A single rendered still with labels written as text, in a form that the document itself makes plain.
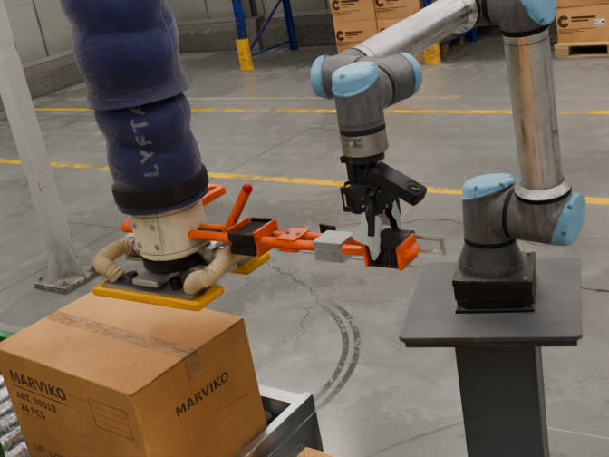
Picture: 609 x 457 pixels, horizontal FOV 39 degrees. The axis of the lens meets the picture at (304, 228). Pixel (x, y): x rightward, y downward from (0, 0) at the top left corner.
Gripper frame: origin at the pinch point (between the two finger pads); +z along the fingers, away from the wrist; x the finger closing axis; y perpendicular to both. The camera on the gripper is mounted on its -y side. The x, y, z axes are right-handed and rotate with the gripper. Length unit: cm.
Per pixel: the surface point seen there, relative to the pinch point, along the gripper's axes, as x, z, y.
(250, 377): -12, 50, 57
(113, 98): 12, -35, 56
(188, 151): 1, -19, 49
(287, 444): -17, 74, 53
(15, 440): 13, 74, 138
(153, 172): 9, -17, 52
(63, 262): -162, 113, 332
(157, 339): 3, 32, 73
